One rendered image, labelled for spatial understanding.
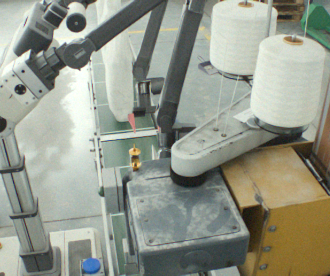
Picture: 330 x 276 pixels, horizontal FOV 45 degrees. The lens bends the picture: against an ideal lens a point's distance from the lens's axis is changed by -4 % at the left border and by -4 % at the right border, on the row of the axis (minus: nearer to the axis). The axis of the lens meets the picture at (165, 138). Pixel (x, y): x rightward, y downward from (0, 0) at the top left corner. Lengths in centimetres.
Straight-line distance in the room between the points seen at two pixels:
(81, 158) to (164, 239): 257
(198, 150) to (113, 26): 45
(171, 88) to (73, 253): 130
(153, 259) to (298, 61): 47
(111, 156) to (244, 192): 183
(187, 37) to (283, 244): 62
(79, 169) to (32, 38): 202
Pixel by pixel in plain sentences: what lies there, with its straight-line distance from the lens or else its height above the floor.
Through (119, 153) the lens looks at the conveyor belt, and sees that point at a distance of 272.
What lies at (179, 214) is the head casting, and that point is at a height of 134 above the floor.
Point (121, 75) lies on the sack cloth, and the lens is 291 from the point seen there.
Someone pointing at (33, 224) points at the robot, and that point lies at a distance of 196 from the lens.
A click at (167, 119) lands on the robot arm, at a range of 124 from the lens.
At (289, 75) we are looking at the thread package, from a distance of 79.
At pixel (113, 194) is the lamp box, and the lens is 100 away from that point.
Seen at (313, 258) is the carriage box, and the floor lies 112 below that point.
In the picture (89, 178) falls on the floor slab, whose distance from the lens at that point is 315.
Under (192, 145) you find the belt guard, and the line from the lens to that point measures 96.
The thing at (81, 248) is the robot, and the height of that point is 26.
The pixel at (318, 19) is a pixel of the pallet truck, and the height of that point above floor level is 19.
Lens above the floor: 196
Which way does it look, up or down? 34 degrees down
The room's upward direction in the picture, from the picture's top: straight up
